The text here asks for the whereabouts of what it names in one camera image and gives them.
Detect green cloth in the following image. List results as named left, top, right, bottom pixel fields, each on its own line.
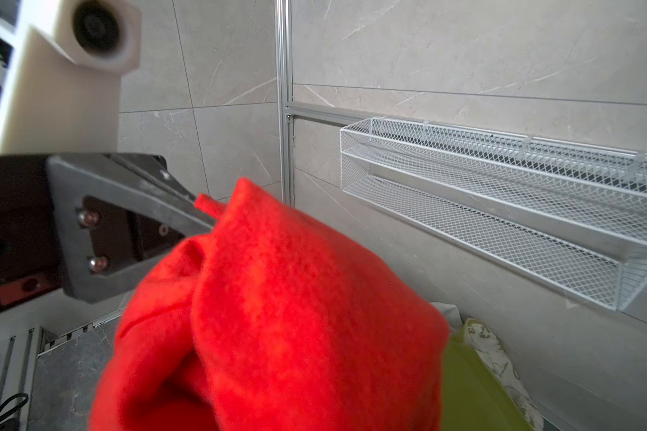
left=440, top=322, right=535, bottom=431

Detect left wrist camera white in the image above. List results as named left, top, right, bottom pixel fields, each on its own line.
left=0, top=1, right=142, bottom=156

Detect white wire mesh basket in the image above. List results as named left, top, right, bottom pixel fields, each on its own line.
left=340, top=117, right=647, bottom=311

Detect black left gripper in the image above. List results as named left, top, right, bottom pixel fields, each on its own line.
left=0, top=154, right=217, bottom=312

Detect aluminium mounting rail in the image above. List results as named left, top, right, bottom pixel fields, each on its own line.
left=0, top=311, right=121, bottom=430

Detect red cloth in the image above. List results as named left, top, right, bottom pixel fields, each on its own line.
left=89, top=179, right=449, bottom=430

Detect white printed cloth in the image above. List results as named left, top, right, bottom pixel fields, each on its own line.
left=430, top=301, right=546, bottom=431

